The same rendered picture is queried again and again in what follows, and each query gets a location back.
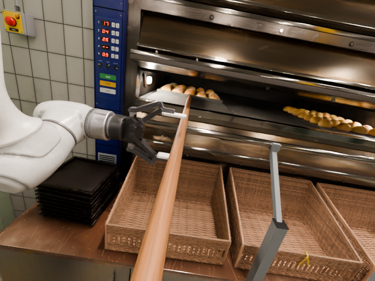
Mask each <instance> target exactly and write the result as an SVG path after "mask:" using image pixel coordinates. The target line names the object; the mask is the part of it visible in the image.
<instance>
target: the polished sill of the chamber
mask: <svg viewBox="0 0 375 281"><path fill-rule="evenodd" d="M155 101H156V100H150V99H144V98H137V99H136V101H135V105H136V106H143V105H146V104H149V103H153V102H155ZM163 106H164V107H165V108H171V109H175V112H176V113H181V114H182V113H183V110H184V107H185V106H184V105H178V104H172V103H166V102H163ZM189 115H194V116H197V117H204V118H210V119H216V120H222V121H226V122H232V123H238V124H245V125H251V126H255V127H261V128H267V129H273V130H279V131H283V132H289V133H296V134H302V135H308V136H312V137H318V138H324V139H330V140H334V141H340V142H347V143H353V144H358V145H363V146H369V147H375V139H370V138H364V137H358V136H354V135H348V134H342V133H336V132H330V131H325V130H320V129H314V128H307V127H301V126H298V125H291V124H285V123H279V122H273V121H269V120H263V119H257V118H251V117H245V116H241V115H235V114H228V113H222V112H216V111H212V110H206V109H200V108H194V107H190V110H189Z"/></svg>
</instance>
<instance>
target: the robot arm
mask: <svg viewBox="0 0 375 281"><path fill-rule="evenodd" d="M156 106H158V109H157V110H155V111H154V112H152V113H150V114H149V115H147V116H145V117H143V118H142V119H140V120H138V119H137V118H136V117H135V116H134V115H135V114H137V112H141V111H143V110H147V109H150V108H154V107H156ZM128 111H129V117H127V116H123V115H116V114H115V113H114V112H112V111H107V110H101V109H97V108H92V107H89V106H87V105H85V104H81V103H76V102H72V101H63V100H52V101H45V102H43V103H40V104H39V105H38V106H37V107H36V108H35V110H34V111H33V117H29V116H28V115H25V114H24V113H22V112H21V111H19V110H18V109H17V108H16V106H15V105H14V104H13V102H12V101H11V99H10V98H9V96H8V93H7V90H6V86H5V82H4V73H3V60H2V45H1V30H0V191H3V192H8V193H20V192H23V191H27V190H31V189H33V188H35V187H36V186H38V185H40V184H41V183H43V182H44V181H45V180H46V179H48V178H49V177H50V176H51V175H52V174H53V173H54V172H55V171H56V170H57V169H58V168H59V167H60V166H61V165H62V164H63V163H64V161H65V160H66V159H67V157H68V156H69V154H70V152H71V151H72V149H73V148H74V147H75V146H76V145H77V144H78V143H80V142H81V141H83V140H85V139H86V138H93V139H101V140H105V141H108V140H110V139H115V140H119V141H126V142H128V147H127V148H126V151H127V152H131V153H134V154H135V155H137V156H139V157H140V158H142V159H143V160H145V161H146V162H148V163H149V164H151V165H154V164H155V162H156V161H157V160H159V161H165V162H166V161H167V160H168V158H169V155H170V154H169V153H163V152H158V154H157V153H156V152H155V151H154V150H153V149H152V148H151V147H150V146H149V145H148V144H147V143H146V142H145V140H144V139H143V138H142V137H143V130H144V126H143V123H144V122H146V121H148V120H150V119H151V118H153V117H155V116H156V115H157V114H160V113H162V115H165V116H168V117H175V118H181V119H186V116H187V115H186V114H180V113H175V109H171V108H165V107H164V106H163V101H162V100H158V101H155V102H153V103H149V104H146V105H143V106H139V107H136V106H132V107H130V108H128ZM133 142H136V143H137V144H138V145H139V146H141V147H142V148H143V149H144V150H145V152H144V151H143V150H141V149H139V148H138V147H136V146H135V145H134V144H133Z"/></svg>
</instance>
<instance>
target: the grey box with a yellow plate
mask: <svg viewBox="0 0 375 281"><path fill-rule="evenodd" d="M16 14H17V15H19V17H20V18H19V19H17V18H16V17H15V15H16ZM2 15H3V21H4V18H5V17H6V16H10V17H12V18H13V19H14V20H15V21H16V24H15V26H9V25H8V24H6V23H5V21H4V27H5V31H6V32H8V33H14V34H17V35H22V36H28V37H34V38H35V37H36V32H35V24H34V18H33V16H31V15H29V14H25V13H22V12H17V11H11V10H8V9H2Z"/></svg>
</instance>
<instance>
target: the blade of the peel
mask: <svg viewBox="0 0 375 281"><path fill-rule="evenodd" d="M157 92H158V93H164V94H170V95H176V96H182V97H186V98H187V97H188V94H184V93H178V92H174V91H168V90H162V89H157ZM192 99H198V100H204V101H210V102H214V103H220V104H222V102H223V101H222V100H221V99H220V100H218V99H212V98H206V97H202V96H196V95H192Z"/></svg>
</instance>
